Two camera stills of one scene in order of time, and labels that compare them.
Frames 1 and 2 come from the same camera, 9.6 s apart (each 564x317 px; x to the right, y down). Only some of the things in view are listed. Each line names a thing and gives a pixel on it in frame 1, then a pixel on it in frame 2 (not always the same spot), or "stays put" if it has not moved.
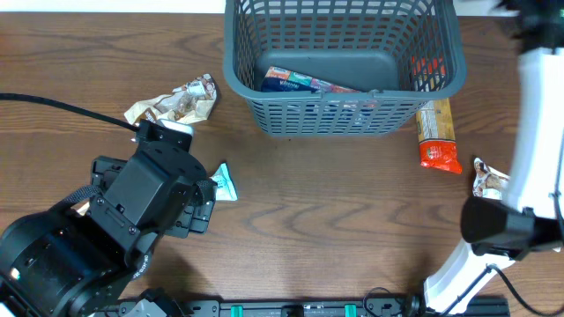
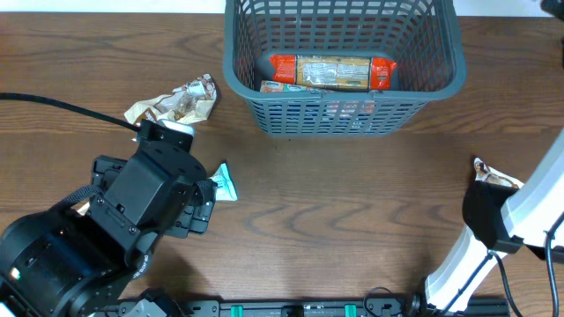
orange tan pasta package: [438, 147] → [337, 73]
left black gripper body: [144, 258] stays put
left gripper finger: [105, 171] stays put
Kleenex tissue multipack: [278, 79] stays put
